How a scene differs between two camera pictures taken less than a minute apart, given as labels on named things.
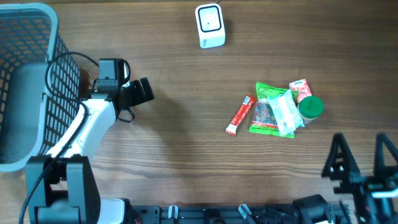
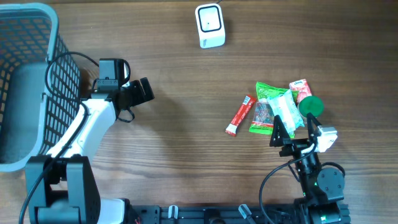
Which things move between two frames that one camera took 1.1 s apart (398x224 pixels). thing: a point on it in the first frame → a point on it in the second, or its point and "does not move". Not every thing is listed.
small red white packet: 302,86 does not move
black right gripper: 362,180 → 295,146
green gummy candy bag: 264,119 does not move
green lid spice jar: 310,107 does not move
